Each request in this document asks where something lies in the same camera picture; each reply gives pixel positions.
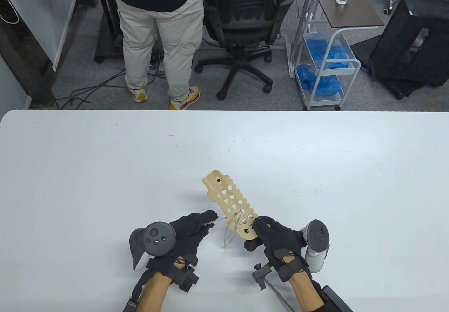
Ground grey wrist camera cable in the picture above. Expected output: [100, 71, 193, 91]
[267, 280, 295, 312]

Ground black office chair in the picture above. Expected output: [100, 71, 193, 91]
[195, 0, 295, 100]

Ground brown top side table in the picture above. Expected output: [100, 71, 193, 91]
[288, 0, 386, 79]

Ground white panel board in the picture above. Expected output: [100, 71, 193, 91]
[0, 0, 85, 71]

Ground black mesh frame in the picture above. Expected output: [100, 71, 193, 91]
[370, 0, 449, 88]

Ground wooden crocodile lacing toy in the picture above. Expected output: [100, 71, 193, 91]
[203, 169, 272, 241]

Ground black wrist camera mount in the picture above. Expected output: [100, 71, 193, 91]
[252, 263, 272, 290]
[172, 265, 200, 293]

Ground person's right forearm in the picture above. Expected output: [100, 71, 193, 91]
[289, 275, 325, 312]

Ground white cable loop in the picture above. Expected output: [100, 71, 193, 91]
[0, 0, 20, 24]

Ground grey white handheld controller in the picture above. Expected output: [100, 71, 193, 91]
[301, 220, 330, 273]
[129, 222, 177, 272]

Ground person's left forearm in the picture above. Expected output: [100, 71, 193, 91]
[135, 273, 172, 312]

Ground person's left hand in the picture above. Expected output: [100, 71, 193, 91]
[146, 210, 219, 284]

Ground white rolling cart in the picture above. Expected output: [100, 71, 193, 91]
[295, 28, 362, 111]

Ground black flat board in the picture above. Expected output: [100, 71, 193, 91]
[351, 34, 435, 100]

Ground black floor cables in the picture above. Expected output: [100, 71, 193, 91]
[56, 56, 158, 110]

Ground blue plastic bag pile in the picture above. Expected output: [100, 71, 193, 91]
[297, 66, 342, 97]
[306, 38, 353, 69]

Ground person's right hand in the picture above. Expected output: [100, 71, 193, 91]
[244, 216, 313, 284]

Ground black rolling platform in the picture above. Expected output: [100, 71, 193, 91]
[94, 21, 125, 63]

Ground black forearm strap pack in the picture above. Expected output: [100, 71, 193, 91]
[312, 282, 353, 312]
[123, 272, 155, 312]

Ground white rope with wooden needle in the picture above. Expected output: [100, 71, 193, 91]
[203, 212, 254, 249]

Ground dark wooden desk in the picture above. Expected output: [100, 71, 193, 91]
[0, 0, 99, 109]

